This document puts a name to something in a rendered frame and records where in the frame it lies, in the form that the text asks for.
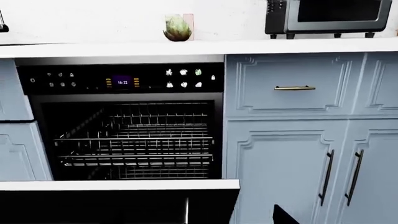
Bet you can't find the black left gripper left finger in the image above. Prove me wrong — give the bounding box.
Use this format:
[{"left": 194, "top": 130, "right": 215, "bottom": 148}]
[{"left": 170, "top": 197, "right": 190, "bottom": 224}]

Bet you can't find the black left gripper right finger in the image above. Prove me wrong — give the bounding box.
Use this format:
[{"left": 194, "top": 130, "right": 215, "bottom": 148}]
[{"left": 272, "top": 203, "right": 301, "bottom": 224}]

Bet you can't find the blue cabinet door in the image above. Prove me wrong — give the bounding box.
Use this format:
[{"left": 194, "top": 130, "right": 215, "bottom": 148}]
[
  {"left": 226, "top": 119, "right": 349, "bottom": 224},
  {"left": 0, "top": 121, "right": 53, "bottom": 182},
  {"left": 337, "top": 119, "right": 398, "bottom": 224}
]

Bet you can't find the black dishwasher door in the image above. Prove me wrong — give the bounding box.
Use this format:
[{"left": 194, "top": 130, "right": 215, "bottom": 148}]
[{"left": 0, "top": 179, "right": 241, "bottom": 224}]

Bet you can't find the black built-in dishwasher body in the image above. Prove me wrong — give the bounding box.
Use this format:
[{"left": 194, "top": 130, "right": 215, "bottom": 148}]
[{"left": 14, "top": 55, "right": 225, "bottom": 182}]

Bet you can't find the black toaster oven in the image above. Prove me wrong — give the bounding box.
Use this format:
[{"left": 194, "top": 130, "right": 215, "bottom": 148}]
[{"left": 264, "top": 0, "right": 393, "bottom": 40}]

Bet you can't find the black countertop appliance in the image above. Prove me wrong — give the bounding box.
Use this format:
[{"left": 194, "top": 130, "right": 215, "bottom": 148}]
[{"left": 0, "top": 10, "right": 9, "bottom": 33}]

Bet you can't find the black bar cabinet handle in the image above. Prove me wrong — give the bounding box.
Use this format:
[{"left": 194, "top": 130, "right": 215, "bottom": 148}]
[
  {"left": 319, "top": 149, "right": 335, "bottom": 207},
  {"left": 345, "top": 149, "right": 364, "bottom": 207}
]

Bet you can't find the wire dishwasher rack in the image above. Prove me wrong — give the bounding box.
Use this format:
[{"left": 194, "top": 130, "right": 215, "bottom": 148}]
[
  {"left": 57, "top": 152, "right": 215, "bottom": 180},
  {"left": 53, "top": 101, "right": 215, "bottom": 153}
]

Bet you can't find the brass drawer handle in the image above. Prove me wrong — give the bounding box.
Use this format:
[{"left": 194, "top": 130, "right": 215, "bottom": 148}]
[{"left": 274, "top": 85, "right": 317, "bottom": 91}]

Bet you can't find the blue drawer front with brass handle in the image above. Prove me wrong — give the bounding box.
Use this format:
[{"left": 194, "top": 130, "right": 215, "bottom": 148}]
[{"left": 226, "top": 52, "right": 366, "bottom": 118}]

